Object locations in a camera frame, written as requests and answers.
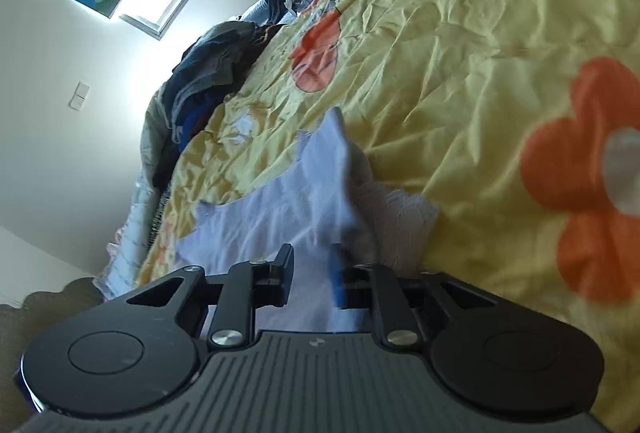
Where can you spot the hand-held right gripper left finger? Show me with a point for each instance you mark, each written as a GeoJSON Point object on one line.
{"type": "Point", "coordinates": [282, 275]}

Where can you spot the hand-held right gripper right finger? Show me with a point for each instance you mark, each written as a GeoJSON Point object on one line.
{"type": "Point", "coordinates": [339, 278]}

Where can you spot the light blue long-sleeve shirt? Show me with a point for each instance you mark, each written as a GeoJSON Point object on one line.
{"type": "Point", "coordinates": [280, 223]}

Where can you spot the pile of dark clothes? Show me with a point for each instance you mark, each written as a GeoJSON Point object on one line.
{"type": "Point", "coordinates": [210, 68]}

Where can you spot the yellow flower-print quilt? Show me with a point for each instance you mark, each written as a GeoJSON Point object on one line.
{"type": "Point", "coordinates": [475, 88]}

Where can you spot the brown scalloped rug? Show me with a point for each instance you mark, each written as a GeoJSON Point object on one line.
{"type": "Point", "coordinates": [35, 323]}

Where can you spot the white light switch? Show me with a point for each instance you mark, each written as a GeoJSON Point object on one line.
{"type": "Point", "coordinates": [80, 96]}

